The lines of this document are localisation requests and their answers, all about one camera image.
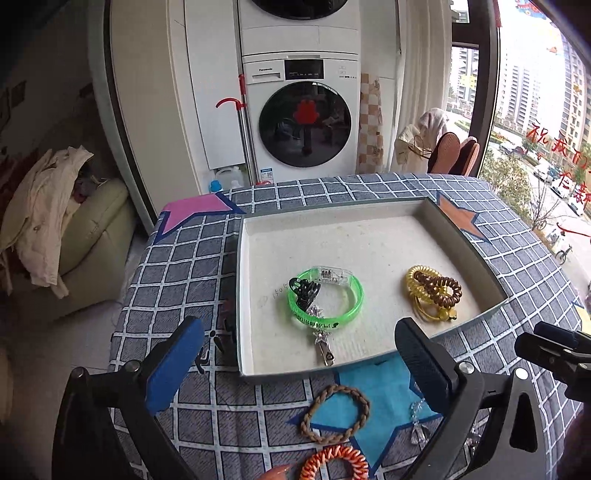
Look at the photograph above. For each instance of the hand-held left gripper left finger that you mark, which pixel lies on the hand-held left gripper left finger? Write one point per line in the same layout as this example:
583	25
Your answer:
175	364

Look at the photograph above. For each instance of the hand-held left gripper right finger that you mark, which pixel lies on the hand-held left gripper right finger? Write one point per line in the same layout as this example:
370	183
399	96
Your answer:
422	355

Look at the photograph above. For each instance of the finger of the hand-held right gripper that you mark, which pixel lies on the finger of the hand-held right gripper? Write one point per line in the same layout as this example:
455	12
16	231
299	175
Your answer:
563	336
545	355

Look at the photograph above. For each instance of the green translucent bangle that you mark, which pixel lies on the green translucent bangle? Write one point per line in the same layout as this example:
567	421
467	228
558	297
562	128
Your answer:
355	300

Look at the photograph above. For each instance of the silver metal hair clip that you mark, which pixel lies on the silver metal hair clip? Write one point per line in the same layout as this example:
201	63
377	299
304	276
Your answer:
325	355

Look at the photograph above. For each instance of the shallow grey cardboard box tray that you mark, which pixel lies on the shallow grey cardboard box tray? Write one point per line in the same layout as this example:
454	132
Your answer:
369	240

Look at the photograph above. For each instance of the black claw hair clip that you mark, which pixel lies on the black claw hair clip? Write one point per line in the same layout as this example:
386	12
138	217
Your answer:
307	290

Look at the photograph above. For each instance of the person's left hand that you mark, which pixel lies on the person's left hand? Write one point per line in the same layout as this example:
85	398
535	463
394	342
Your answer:
278	473

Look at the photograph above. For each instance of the reddish brown cloth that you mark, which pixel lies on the reddish brown cloth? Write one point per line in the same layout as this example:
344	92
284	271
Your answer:
579	447

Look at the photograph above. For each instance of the checked star-print tablecloth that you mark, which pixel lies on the checked star-print tablecloth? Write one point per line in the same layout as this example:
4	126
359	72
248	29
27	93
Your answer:
194	258

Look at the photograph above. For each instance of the blue-capped bottle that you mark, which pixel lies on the blue-capped bottle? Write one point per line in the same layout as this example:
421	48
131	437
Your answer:
214	186

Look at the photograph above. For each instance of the white plastic jug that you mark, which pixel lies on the white plastic jug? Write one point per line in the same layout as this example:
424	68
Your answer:
228	177

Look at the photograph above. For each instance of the beige clothes pile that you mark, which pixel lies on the beige clothes pile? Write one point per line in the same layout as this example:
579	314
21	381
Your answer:
41	203

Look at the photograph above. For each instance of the beige cloth on chair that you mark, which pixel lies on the beige cloth on chair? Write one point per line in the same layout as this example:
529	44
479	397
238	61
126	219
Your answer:
431	124

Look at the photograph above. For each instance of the checked hanging cloth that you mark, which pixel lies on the checked hanging cloth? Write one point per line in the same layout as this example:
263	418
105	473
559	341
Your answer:
370	124

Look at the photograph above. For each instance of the white tall cabinet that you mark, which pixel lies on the white tall cabinet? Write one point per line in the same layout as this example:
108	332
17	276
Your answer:
161	92

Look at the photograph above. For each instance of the white front-load washing machine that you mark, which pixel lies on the white front-load washing machine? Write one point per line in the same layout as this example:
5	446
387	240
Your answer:
300	74

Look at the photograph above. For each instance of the white stacked dryer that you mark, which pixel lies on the white stacked dryer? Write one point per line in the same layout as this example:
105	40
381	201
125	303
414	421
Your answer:
300	37

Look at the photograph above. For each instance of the small wall picture frame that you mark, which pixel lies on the small wall picture frame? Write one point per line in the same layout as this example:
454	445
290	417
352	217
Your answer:
18	94

